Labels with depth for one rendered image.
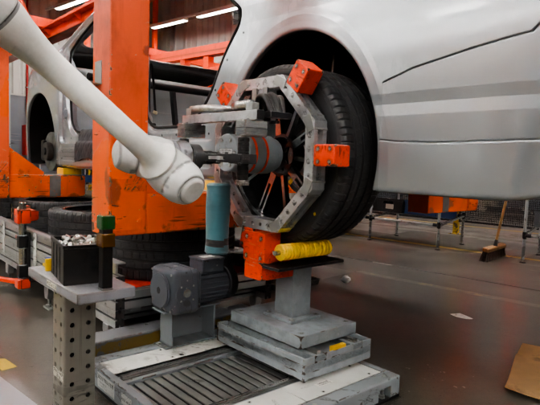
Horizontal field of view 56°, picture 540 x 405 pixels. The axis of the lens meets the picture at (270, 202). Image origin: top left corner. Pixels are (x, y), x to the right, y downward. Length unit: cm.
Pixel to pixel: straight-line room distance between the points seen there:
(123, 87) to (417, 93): 108
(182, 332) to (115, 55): 113
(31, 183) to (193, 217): 193
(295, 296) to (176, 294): 45
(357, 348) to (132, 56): 138
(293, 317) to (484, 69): 110
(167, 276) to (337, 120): 86
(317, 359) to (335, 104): 86
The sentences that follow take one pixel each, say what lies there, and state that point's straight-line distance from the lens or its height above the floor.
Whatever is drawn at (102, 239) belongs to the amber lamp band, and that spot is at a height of 59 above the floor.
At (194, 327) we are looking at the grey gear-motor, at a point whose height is 11.
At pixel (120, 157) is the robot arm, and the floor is 82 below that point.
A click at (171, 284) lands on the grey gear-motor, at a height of 35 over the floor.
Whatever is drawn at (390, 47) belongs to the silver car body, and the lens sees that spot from 170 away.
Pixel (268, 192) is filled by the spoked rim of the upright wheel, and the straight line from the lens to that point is 196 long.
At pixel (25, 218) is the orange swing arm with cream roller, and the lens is 320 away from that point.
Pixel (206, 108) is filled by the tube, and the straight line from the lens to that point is 180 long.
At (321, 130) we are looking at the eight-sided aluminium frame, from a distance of 168.
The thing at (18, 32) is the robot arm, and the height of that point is 106.
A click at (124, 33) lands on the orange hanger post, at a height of 128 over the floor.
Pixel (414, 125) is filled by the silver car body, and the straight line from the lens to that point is 161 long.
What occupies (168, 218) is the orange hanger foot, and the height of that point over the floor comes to 58.
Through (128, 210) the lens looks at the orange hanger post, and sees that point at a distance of 205.
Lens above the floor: 82
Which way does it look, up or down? 4 degrees down
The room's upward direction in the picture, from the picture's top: 2 degrees clockwise
